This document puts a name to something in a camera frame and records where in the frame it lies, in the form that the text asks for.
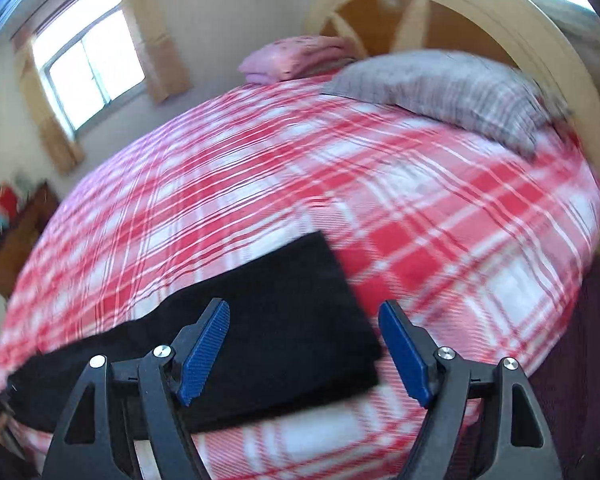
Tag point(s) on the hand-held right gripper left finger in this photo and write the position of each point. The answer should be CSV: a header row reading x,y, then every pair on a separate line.
x,y
205,355

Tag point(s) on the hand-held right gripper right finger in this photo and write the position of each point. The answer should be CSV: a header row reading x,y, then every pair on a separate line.
x,y
405,355

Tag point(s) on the black pants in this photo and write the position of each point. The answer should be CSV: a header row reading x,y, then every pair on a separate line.
x,y
290,310

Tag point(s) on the red plaid bed sheet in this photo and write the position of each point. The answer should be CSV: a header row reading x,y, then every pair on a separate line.
x,y
330,185

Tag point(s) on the wooden desk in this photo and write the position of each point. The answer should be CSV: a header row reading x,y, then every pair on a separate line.
x,y
20,245

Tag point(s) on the red gift bag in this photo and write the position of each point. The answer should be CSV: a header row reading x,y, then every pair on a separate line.
x,y
5,202

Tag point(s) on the striped pillow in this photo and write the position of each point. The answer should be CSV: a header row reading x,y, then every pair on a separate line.
x,y
455,90

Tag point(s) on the beige patterned curtain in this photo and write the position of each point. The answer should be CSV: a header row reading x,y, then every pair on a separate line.
x,y
50,120
155,35

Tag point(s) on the folded pink blanket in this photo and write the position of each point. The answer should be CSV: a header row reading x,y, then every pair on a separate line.
x,y
290,57

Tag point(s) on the sliding window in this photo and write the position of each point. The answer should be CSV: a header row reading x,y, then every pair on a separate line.
x,y
95,60

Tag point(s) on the cream and brown headboard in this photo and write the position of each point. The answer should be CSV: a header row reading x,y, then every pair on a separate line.
x,y
480,0

